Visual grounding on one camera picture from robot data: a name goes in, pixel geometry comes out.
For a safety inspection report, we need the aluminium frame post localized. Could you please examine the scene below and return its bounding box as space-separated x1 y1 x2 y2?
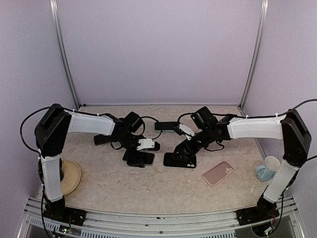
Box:
239 0 269 110
50 0 81 109

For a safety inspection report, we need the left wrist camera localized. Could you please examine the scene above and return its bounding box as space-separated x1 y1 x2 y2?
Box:
136 138 160 151

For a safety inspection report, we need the light blue mug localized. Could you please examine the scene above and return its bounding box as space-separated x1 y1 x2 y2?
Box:
255 156 280 182

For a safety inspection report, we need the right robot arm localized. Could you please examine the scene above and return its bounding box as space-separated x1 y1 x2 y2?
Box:
166 139 317 214

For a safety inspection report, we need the front aluminium rail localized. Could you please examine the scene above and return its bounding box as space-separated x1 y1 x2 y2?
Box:
16 197 307 238

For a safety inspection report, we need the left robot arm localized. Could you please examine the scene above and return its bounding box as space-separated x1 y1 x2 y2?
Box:
34 104 155 221

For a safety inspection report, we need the black phone brown edge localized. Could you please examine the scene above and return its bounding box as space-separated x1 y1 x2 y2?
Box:
94 134 117 146

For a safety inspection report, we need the right aluminium frame post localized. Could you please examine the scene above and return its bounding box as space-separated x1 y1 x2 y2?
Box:
239 0 269 110

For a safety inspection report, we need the black phone case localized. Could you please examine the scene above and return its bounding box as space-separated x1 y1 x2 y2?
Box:
163 153 197 169

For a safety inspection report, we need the black phone silver edge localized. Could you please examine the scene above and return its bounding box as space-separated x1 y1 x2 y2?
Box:
122 151 155 168

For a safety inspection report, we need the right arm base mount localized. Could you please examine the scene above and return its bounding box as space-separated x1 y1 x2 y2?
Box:
236 206 280 226

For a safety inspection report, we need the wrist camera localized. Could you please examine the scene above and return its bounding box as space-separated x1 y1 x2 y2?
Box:
136 138 160 151
173 122 196 140

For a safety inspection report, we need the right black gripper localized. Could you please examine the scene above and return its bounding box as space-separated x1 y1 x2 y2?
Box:
171 127 213 161

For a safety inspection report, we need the left aluminium frame post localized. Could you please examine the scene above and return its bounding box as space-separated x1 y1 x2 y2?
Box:
50 0 81 109

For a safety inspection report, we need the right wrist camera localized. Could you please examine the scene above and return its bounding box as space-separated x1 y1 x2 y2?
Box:
173 122 196 140

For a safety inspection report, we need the beige round plate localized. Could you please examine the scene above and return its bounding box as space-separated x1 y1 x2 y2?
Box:
60 160 81 196

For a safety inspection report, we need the pink phone case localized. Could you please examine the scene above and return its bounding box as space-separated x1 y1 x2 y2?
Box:
202 161 235 186

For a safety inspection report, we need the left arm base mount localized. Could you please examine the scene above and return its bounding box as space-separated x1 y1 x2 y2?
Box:
43 206 87 226

